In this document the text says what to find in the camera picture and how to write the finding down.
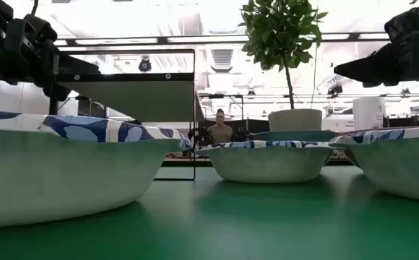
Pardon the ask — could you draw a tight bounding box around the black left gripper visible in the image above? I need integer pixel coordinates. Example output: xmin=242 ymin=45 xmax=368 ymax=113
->
xmin=3 ymin=17 xmax=101 ymax=103

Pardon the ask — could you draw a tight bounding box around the blue floral paper bowl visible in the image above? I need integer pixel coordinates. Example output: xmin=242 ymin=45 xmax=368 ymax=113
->
xmin=196 ymin=139 xmax=337 ymax=184
xmin=328 ymin=126 xmax=419 ymax=203
xmin=0 ymin=109 xmax=192 ymax=229

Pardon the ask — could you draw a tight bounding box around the teal plastic bowl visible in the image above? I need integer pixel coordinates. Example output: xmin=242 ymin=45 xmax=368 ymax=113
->
xmin=251 ymin=129 xmax=339 ymax=142

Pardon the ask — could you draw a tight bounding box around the black ceiling spotlight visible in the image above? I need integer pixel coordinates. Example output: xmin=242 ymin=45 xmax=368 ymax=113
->
xmin=327 ymin=83 xmax=343 ymax=97
xmin=138 ymin=57 xmax=152 ymax=73

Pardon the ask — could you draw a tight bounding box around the black partition panel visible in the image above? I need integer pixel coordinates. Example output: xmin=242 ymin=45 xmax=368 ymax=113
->
xmin=382 ymin=114 xmax=419 ymax=129
xmin=233 ymin=118 xmax=270 ymax=133

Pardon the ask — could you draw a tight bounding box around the white plant pot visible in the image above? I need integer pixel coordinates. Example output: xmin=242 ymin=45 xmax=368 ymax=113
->
xmin=267 ymin=108 xmax=323 ymax=133

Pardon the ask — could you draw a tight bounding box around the green leafy potted tree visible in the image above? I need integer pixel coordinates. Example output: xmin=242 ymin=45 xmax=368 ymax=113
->
xmin=238 ymin=0 xmax=329 ymax=111

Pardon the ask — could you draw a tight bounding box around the person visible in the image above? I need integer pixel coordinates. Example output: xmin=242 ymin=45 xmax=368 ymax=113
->
xmin=206 ymin=108 xmax=235 ymax=144

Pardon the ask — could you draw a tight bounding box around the green table mat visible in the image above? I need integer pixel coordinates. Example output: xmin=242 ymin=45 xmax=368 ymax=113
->
xmin=0 ymin=165 xmax=419 ymax=260

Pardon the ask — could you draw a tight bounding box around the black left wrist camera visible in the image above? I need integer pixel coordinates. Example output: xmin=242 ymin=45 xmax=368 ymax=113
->
xmin=23 ymin=13 xmax=58 ymax=43

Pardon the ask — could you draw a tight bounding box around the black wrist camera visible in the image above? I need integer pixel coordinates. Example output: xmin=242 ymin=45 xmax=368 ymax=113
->
xmin=384 ymin=6 xmax=419 ymax=37
xmin=23 ymin=13 xmax=58 ymax=43

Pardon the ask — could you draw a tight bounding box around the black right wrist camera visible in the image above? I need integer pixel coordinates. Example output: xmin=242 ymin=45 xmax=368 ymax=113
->
xmin=384 ymin=6 xmax=419 ymax=37

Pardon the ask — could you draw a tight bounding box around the black metal table frame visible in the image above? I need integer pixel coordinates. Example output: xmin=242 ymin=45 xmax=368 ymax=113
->
xmin=160 ymin=158 xmax=357 ymax=168

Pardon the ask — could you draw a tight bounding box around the black background rig frame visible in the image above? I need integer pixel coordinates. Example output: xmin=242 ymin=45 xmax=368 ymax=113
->
xmin=198 ymin=92 xmax=246 ymax=122

